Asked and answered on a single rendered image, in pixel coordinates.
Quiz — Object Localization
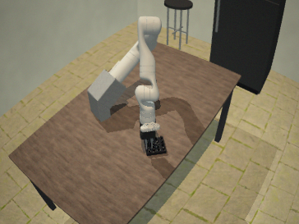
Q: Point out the black knob box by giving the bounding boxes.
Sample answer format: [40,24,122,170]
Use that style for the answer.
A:
[145,136,167,156]

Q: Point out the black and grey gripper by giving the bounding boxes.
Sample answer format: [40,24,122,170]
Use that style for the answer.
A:
[139,114,160,149]

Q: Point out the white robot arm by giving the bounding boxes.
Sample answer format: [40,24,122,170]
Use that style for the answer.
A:
[109,16,162,118]

